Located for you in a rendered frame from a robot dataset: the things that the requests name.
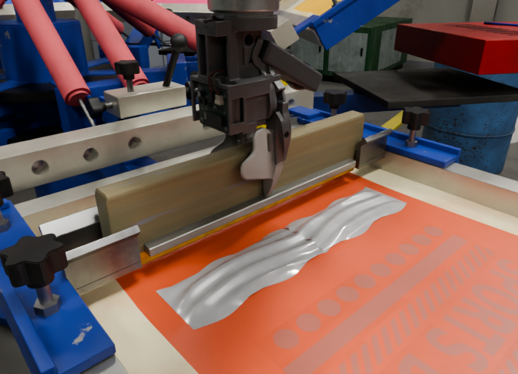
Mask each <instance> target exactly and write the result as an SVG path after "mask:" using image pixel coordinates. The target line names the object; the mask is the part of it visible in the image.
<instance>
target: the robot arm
mask: <svg viewBox="0 0 518 374"><path fill-rule="evenodd" d="M279 7H280V0H207V8H208V9H209V10H210V11H211V12H213V13H214V14H213V15H210V19H196V20H195V31H196V44H197V68H198V75H192V76H190V91H191V102H192V113H193V121H197V120H199V121H200V123H201V124H203V125H205V126H208V127H211V128H213V129H215V130H219V131H220V132H222V133H224V139H223V140H222V141H221V142H220V143H219V144H218V145H216V146H215V147H214V148H213V149H212V150H211V152H210V153H214V152H217V151H220V150H224V149H227V148H230V147H235V146H237V145H240V144H242V143H247V142H250V141H252V143H253V150H252V153H251V155H250V156H249V157H248V158H247V159H246V160H245V161H244V162H243V163H242V164H241V166H240V175H241V176H242V178H243V179H245V180H262V187H263V195H264V197H268V196H270V195H271V192H272V191H273V189H274V187H275V185H276V183H277V181H278V178H279V176H280V174H281V171H282V167H283V164H284V161H285V160H286V158H287V155H288V148H289V144H290V141H291V118H290V114H289V110H288V104H289V102H288V101H286V98H285V93H284V90H285V86H284V84H283V83H282V81H281V80H283V81H285V82H286V83H287V84H288V85H289V86H290V87H291V88H292V89H295V90H305V89H306V90H309V91H312V92H316V91H317V90H318V87H319V85H320V83H321V80H322V74H321V73H319V72H318V71H316V70H315V69H313V68H312V67H311V66H310V65H309V64H308V63H306V62H304V61H301V60H300V59H298V58H296V57H295V56H293V55H292V54H290V53H289V52H287V51H286V50H284V49H282V48H281V47H280V46H278V45H276V44H275V43H273V42H272V41H271V40H266V39H262V31H264V30H272V29H277V28H278V15H275V14H274V12H276V11H277V10H278V9H279ZM196 88H198V92H197V95H198V99H199V110H196V99H195V89H196ZM260 125H266V129H265V128H263V127H259V128H257V126H260Z"/></svg>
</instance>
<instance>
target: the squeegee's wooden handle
mask: <svg viewBox="0 0 518 374"><path fill-rule="evenodd" d="M364 122H365V117H364V115H363V114H362V113H360V112H356V111H353V110H352V111H348V112H346V113H341V114H338V115H336V116H331V117H329V118H326V119H323V120H319V121H316V122H313V123H309V124H305V125H303V126H299V127H295V128H293V129H291V141H290V144H289V148H288V155H287V158H286V160H285V161H284V164H283V167H282V171H281V174H280V176H279V178H278V180H277V183H276V185H275V187H274V190H275V189H277V188H279V187H282V186H284V185H286V184H289V183H291V182H294V181H296V180H299V179H301V178H303V177H306V176H308V175H310V174H313V173H315V172H318V171H319V170H323V169H325V168H327V167H330V166H332V165H335V164H337V163H340V162H342V161H344V160H347V159H349V158H350V159H352V160H355V158H356V151H357V144H358V142H360V141H361V140H362V136H363V129H364ZM252 150H253V143H252V141H250V142H247V143H242V144H240V145H237V146H235V147H230V148H227V149H224V150H220V151H217V152H214V153H210V154H207V155H204V156H202V157H197V158H194V159H192V160H187V161H184V162H182V163H177V164H174V165H171V166H168V167H164V168H161V169H159V170H154V171H151V172H149V173H146V174H141V175H139V176H136V177H131V178H129V179H125V180H121V181H119V182H115V183H113V184H108V185H106V186H103V187H98V188H96V191H95V198H96V205H97V209H98V213H99V221H100V225H101V229H102V233H103V238H104V237H107V236H110V235H111V234H115V233H117V232H120V231H123V230H125V229H127V228H130V227H133V226H136V225H138V227H139V229H140V233H139V234H138V236H137V237H138V242H139V248H140V253H142V252H144V251H145V250H144V244H145V243H146V242H149V241H152V240H154V239H156V238H159V237H162V236H164V235H165V234H169V233H171V232H173V231H176V230H178V229H181V228H182V227H186V226H187V225H190V224H193V223H195V222H197V221H200V220H203V219H204V218H206V217H209V216H212V215H214V214H217V213H219V212H221V211H225V210H226V209H228V208H231V207H234V206H236V205H238V204H241V203H243V202H245V201H247V200H250V199H253V198H255V197H258V196H260V195H262V194H263V187H262V180H245V179H243V178H242V176H241V164H242V163H243V162H244V161H245V160H246V159H247V158H248V157H249V156H250V155H251V153H252Z"/></svg>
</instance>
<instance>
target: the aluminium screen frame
mask: <svg viewBox="0 0 518 374"><path fill-rule="evenodd" d="M214 147H215V146H214ZM214 147H210V148H207V149H204V150H199V151H197V152H193V153H189V154H186V155H183V156H180V157H175V158H173V159H170V160H165V161H162V162H159V163H155V164H152V165H149V166H146V167H141V168H139V169H135V170H131V171H128V172H125V173H122V174H117V175H115V176H112V177H107V178H104V179H102V180H97V181H94V182H91V183H88V184H83V185H81V186H78V187H74V188H70V189H68V190H63V191H60V192H57V193H54V194H50V195H47V196H44V197H39V198H36V199H34V200H29V201H26V202H23V203H20V204H16V205H14V206H15V208H16V209H17V211H18V212H19V213H20V214H21V216H22V217H23V219H24V220H25V222H26V223H27V224H28V226H29V227H30V228H31V229H32V231H33V232H34V234H35V236H36V237H39V236H42V235H41V233H40V230H39V225H40V224H44V223H47V222H50V221H54V220H56V219H59V218H61V217H65V216H68V215H71V214H75V213H78V212H80V211H84V210H87V209H90V208H92V207H96V206H97V205H96V198H95V191H96V188H98V187H103V186H106V185H108V184H113V183H115V182H119V181H121V180H125V179H129V178H131V177H136V176H139V175H141V174H146V173H149V172H151V171H154V170H159V169H161V168H164V167H168V166H171V165H174V164H177V163H182V162H184V161H187V160H192V159H194V158H197V157H202V156H204V155H207V154H210V152H211V150H212V149H213V148H214ZM369 165H370V166H373V167H376V168H378V169H381V170H385V171H387V172H389V173H392V174H396V175H399V176H400V177H404V178H407V179H410V180H413V181H415V182H418V183H421V184H424V185H426V186H429V187H433V188H435V189H437V190H441V191H444V192H446V193H448V194H452V195H455V196H457V197H461V198H463V199H466V200H470V201H472V202H474V203H477V204H481V205H483V206H485V207H489V208H492V209H494V210H497V211H500V212H503V213H505V214H509V215H511V216H514V217H518V181H516V180H511V179H509V178H505V177H501V176H498V175H495V174H491V173H488V172H485V171H482V170H477V169H475V168H472V167H468V166H465V165H462V164H459V163H452V164H450V165H449V166H447V167H445V168H442V167H438V166H436V165H433V164H430V163H426V162H423V161H421V160H416V159H413V158H411V157H407V156H403V155H401V154H398V153H394V152H392V151H388V150H385V158H383V159H380V160H378V161H376V162H374V163H371V164H369ZM80 374H129V373H128V372H127V371H126V369H125V368H124V366H123V364H122V363H121V362H120V361H119V359H118V358H117V357H116V355H115V354H113V355H111V356H110V357H108V358H106V359H104V360H103V361H101V362H99V363H97V364H95V365H94V366H92V367H90V368H88V369H87V370H85V371H83V372H81V373H80Z"/></svg>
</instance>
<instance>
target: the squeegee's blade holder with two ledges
mask: <svg viewBox="0 0 518 374"><path fill-rule="evenodd" d="M355 163H356V161H355V160H352V159H350V158H349V159H347V160H344V161H342V162H340V163H337V164H335V165H332V166H330V167H327V168H325V169H323V170H319V171H318V172H315V173H313V174H310V175H308V176H306V177H303V178H301V179H299V180H296V181H294V182H291V183H289V184H286V185H284V186H282V187H279V188H277V189H275V190H273V191H272V192H271V195H270V196H268V197H264V195H263V194H262V195H260V196H258V197H255V198H253V199H250V200H247V201H245V202H243V203H241V204H238V205H236V206H234V207H231V208H228V209H226V210H225V211H221V212H219V213H217V214H214V215H212V216H209V217H206V218H204V219H203V220H200V221H197V222H195V223H193V224H190V225H187V226H186V227H182V228H181V229H178V230H176V231H173V232H171V233H169V234H165V235H164V236H162V237H159V238H156V239H154V240H152V241H149V242H146V243H145V244H144V250H145V252H146V253H147V254H148V255H149V256H150V257H152V256H154V255H156V254H159V253H161V252H163V251H166V250H168V249H170V248H173V247H175V246H177V245H178V244H182V243H183V242H186V241H189V240H190V239H193V238H195V237H197V236H200V235H202V234H204V233H207V232H208V231H212V230H213V229H215V228H217V227H220V226H222V225H224V224H227V223H229V222H231V221H234V220H236V219H238V218H240V217H243V216H245V215H247V214H249V213H252V212H254V211H256V210H259V209H261V208H262V207H266V206H267V205H269V204H273V203H274V202H276V201H279V200H281V199H283V198H286V197H288V196H291V195H292V194H295V193H297V192H299V191H301V190H304V189H306V188H308V187H311V186H313V185H315V184H318V183H320V182H322V181H324V180H327V179H328V178H331V177H333V176H335V175H338V174H340V173H343V172H345V171H346V170H350V169H351V168H353V167H355Z"/></svg>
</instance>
